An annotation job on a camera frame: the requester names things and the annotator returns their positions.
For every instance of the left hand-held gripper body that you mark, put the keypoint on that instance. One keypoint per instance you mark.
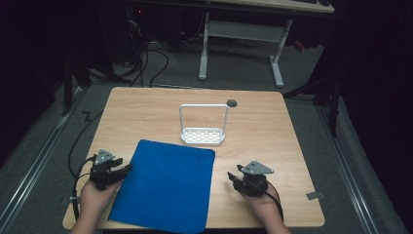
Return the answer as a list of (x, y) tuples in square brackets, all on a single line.
[(103, 169)]

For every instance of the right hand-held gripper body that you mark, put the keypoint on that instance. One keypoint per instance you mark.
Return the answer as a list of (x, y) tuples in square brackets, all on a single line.
[(255, 179)]

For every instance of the blue cloth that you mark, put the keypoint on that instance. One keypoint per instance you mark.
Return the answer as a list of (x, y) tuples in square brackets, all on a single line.
[(165, 187)]

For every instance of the person's right hand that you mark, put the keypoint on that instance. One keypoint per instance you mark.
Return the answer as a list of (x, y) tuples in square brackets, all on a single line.
[(264, 206)]

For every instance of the grey tape piece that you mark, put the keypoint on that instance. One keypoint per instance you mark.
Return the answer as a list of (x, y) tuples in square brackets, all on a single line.
[(315, 195)]

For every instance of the round dark table grommet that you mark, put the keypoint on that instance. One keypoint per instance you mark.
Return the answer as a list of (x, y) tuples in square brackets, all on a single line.
[(232, 103)]

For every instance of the black stand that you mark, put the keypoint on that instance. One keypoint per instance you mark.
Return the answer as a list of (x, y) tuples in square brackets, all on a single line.
[(69, 84), (328, 97)]

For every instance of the dark computer tower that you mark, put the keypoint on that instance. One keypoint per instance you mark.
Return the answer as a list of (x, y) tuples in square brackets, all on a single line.
[(121, 32)]

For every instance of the small red object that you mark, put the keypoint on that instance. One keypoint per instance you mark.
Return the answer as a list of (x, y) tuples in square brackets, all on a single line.
[(299, 46)]

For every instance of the white-legged desk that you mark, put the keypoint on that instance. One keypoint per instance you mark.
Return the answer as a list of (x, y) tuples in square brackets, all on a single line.
[(243, 31)]

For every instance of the metal floor rail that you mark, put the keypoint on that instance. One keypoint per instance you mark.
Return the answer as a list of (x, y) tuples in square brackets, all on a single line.
[(349, 169), (35, 162)]

